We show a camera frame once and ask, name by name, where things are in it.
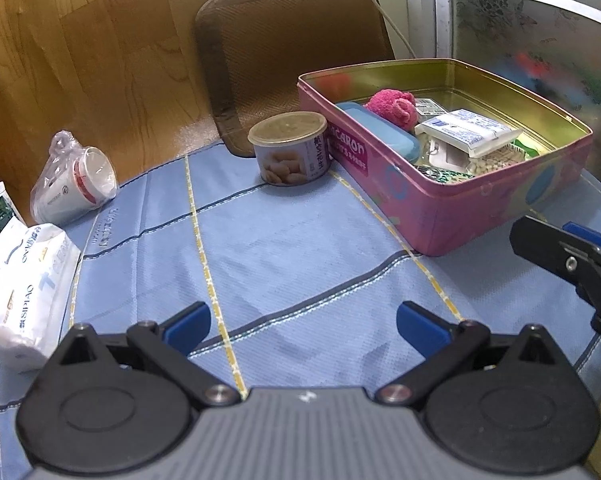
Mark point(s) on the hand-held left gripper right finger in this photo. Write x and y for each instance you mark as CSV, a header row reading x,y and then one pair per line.
x,y
420,330

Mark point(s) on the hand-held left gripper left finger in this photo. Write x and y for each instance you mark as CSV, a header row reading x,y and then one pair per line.
x,y
190,325

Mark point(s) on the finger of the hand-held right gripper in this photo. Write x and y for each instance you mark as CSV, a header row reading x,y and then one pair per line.
x,y
545,245

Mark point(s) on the pink tin box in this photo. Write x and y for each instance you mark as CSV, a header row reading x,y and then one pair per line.
x,y
455,220

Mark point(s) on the pink plush toy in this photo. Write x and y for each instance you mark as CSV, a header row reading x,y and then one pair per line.
x,y
390,107

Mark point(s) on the beige patterned pouch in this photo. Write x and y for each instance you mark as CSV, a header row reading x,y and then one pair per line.
x,y
495,160

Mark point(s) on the green patterned packet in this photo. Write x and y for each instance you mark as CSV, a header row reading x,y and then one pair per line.
x,y
445,175

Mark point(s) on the blue checked tablecloth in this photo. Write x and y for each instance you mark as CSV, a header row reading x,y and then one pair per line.
x,y
305,260

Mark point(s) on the white plastic item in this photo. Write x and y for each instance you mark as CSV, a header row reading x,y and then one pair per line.
x,y
448,155

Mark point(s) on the white packet with blue print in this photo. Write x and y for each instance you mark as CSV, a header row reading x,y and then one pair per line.
x,y
460,130

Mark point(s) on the white tissue pack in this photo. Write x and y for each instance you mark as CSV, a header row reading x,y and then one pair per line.
x,y
25,280

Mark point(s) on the bagged stack of paper cups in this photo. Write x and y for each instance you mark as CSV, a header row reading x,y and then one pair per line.
x,y
80,185

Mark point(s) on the small white printed sachet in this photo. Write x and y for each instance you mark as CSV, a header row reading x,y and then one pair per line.
x,y
429,107

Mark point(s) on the round snack can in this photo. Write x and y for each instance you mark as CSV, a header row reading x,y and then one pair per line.
x,y
290,160

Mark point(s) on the blue lidded container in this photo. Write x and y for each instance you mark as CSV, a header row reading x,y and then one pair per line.
x,y
380,130

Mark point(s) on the green and white carton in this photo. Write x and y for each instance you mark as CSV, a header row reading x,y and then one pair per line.
x,y
0,207

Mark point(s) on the frosted glass sliding door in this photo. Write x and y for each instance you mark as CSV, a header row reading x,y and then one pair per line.
x,y
505,20

